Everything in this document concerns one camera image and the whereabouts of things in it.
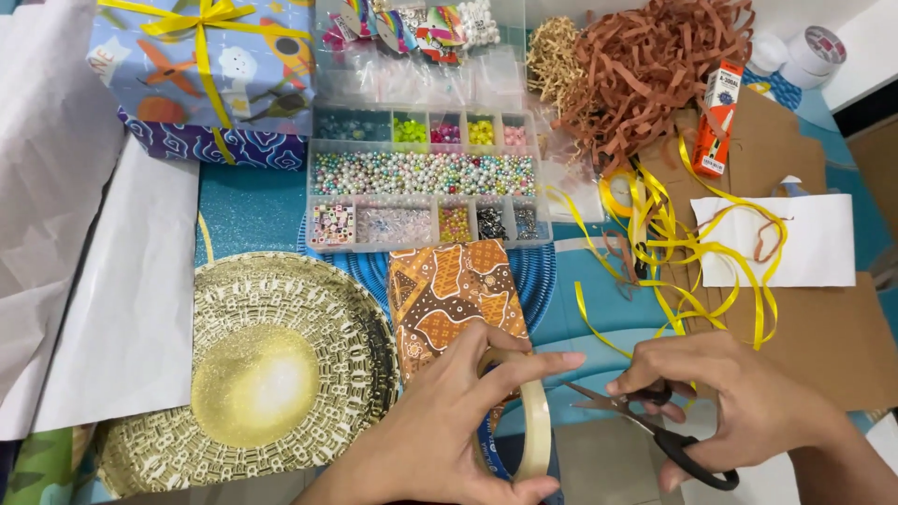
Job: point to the loose yellow ribbon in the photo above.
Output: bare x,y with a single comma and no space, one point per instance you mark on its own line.
691,249

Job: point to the person's left hand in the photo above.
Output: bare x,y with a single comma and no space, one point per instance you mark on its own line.
428,428

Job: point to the airplane print wrapped gift box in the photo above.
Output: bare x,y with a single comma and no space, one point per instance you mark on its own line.
210,63

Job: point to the white paper sheet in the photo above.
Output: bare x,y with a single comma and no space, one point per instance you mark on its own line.
807,238

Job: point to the clear box of craft packets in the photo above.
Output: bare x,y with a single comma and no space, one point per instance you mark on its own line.
421,63

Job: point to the heap of beige shredded paper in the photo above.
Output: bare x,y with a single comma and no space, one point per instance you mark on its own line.
551,59

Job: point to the clear bead organizer box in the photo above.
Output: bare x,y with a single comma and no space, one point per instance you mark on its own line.
421,175

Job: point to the white tape roll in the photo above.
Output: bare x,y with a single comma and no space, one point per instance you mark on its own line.
814,56

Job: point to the gold patterned round plate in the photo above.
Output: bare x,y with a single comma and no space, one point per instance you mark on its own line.
259,372

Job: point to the dark blue cloud wrapped box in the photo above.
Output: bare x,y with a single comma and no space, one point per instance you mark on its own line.
203,149

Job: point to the white round lid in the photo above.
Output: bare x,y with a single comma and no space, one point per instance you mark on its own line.
767,52

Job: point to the green patterned wrapping paper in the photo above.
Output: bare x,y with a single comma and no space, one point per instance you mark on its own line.
42,466

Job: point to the brown cardboard sheet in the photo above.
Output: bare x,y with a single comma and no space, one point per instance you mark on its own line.
828,336

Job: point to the clear plastic bag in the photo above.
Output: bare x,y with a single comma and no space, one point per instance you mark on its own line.
572,179

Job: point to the white wrapping paper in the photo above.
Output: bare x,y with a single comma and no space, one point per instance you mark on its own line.
84,280

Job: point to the yellow ribbon spool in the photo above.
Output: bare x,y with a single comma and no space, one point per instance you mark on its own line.
619,193

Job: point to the heap of brown shredded paper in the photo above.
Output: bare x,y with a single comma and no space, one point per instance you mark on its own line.
645,70

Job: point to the person's right hand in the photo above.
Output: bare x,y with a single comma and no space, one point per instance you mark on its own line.
750,400

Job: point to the clear adhesive tape roll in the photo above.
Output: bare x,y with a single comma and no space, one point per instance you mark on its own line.
537,421

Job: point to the brown batik wrapped box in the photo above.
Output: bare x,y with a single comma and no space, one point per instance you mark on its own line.
456,294

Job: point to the orange cutter package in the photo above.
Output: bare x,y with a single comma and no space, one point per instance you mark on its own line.
717,119

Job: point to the blue woven round placemat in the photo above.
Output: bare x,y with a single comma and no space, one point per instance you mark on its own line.
537,280

